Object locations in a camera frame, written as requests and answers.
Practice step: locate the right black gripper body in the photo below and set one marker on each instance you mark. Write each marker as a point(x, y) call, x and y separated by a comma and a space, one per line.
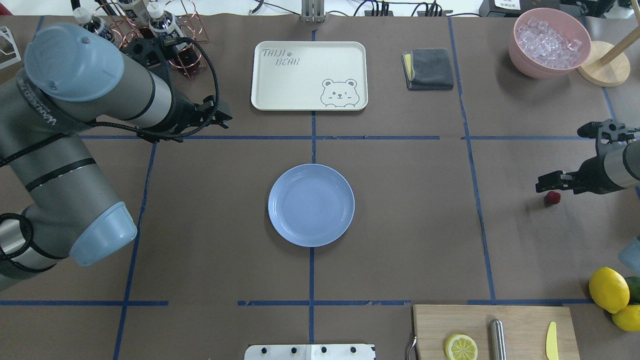
point(594, 173)

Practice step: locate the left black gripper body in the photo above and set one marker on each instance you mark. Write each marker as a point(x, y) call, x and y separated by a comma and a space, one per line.
point(181, 113)

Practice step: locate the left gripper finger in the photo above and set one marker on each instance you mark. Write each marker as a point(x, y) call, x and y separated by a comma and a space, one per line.
point(223, 113)

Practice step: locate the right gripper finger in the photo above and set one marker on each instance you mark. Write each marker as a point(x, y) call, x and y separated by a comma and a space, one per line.
point(554, 181)

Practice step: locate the red strawberry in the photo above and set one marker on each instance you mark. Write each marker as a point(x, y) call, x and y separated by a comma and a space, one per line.
point(552, 198)

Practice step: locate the blue plate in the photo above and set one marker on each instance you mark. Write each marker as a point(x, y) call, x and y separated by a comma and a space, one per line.
point(311, 205)

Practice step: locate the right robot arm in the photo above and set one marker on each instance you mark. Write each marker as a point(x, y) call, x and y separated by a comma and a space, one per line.
point(615, 167)

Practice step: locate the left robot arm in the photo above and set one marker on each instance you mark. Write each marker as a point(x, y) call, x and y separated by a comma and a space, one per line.
point(73, 81)

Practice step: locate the cream bear tray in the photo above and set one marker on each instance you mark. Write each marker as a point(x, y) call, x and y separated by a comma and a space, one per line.
point(309, 76)

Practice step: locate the dark drink bottle two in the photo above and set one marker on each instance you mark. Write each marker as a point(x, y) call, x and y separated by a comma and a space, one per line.
point(163, 24)

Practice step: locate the wooden cup stand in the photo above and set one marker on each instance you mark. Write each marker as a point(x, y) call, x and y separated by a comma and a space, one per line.
point(607, 65)

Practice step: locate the green lime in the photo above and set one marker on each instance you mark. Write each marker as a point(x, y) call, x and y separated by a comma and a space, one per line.
point(633, 284)

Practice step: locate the yellow lemon upper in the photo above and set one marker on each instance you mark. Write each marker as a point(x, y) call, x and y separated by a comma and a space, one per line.
point(609, 290)

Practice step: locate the yellow lemon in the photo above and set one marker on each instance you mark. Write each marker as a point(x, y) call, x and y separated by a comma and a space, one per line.
point(609, 290)
point(628, 319)

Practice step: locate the dark drink bottle three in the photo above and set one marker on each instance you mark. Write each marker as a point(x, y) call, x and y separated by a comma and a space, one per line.
point(136, 11)

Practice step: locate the pink bowl of ice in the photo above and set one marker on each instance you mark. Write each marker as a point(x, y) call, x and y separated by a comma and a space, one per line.
point(547, 43)

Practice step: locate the dark drink bottle one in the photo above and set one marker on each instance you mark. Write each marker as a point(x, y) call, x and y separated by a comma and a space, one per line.
point(96, 25)

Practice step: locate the yellow lemon lower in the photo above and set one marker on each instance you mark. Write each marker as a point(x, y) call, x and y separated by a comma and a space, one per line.
point(628, 319)

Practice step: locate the grey folded cloth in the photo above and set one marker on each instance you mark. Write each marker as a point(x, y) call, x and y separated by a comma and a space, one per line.
point(428, 69)

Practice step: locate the yellow plastic knife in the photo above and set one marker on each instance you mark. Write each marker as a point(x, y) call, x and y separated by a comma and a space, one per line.
point(551, 342)

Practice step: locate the lemon half slice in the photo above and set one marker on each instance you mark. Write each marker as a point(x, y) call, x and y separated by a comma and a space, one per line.
point(460, 347)

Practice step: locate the copper wire bottle rack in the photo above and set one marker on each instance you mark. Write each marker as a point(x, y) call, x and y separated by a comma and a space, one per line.
point(189, 62)

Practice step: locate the aluminium frame post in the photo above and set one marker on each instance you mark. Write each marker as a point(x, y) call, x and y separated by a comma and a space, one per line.
point(313, 11)

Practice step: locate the white wire cup rack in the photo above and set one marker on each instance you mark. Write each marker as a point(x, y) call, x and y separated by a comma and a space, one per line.
point(9, 52)

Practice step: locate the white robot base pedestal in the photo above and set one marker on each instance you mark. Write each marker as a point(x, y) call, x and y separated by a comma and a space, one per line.
point(356, 351)

